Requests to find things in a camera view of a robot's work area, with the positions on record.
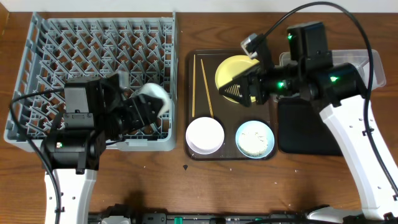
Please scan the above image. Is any white cup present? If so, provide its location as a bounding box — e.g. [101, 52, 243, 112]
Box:
[138, 83, 172, 117]

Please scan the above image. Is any wooden chopstick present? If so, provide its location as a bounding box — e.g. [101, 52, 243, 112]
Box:
[192, 54, 196, 118]
[200, 59, 214, 119]

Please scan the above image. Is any light blue bowl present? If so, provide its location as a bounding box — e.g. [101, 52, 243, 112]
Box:
[235, 120, 275, 159]

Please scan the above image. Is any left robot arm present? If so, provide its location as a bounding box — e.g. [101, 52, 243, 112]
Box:
[40, 75, 172, 223]

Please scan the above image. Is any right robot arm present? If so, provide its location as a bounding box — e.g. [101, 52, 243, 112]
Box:
[219, 22, 397, 223]

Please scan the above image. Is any yellow round plate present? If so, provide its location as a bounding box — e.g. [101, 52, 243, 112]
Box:
[215, 55, 259, 90]

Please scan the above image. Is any dark brown serving tray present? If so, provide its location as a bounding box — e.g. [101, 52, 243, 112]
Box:
[185, 49, 277, 161]

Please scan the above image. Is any pink white bowl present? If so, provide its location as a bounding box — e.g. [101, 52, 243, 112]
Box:
[185, 117, 224, 155]

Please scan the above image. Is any black rectangular tray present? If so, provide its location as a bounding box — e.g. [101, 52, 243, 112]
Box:
[277, 98, 342, 156]

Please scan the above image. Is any grey plastic dish rack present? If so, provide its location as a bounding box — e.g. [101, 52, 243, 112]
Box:
[12, 14, 178, 151]

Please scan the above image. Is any clear plastic bin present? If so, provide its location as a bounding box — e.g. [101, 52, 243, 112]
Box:
[273, 49, 386, 107]

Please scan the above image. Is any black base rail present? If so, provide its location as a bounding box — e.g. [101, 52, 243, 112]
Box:
[88, 203, 374, 224]

